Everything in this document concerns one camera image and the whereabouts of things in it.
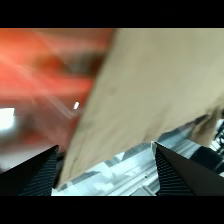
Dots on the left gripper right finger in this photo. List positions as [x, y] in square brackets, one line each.
[186, 176]

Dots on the brown shirt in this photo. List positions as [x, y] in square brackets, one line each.
[150, 86]

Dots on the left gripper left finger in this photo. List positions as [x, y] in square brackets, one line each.
[31, 176]

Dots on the silver frame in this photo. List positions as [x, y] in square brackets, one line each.
[126, 176]

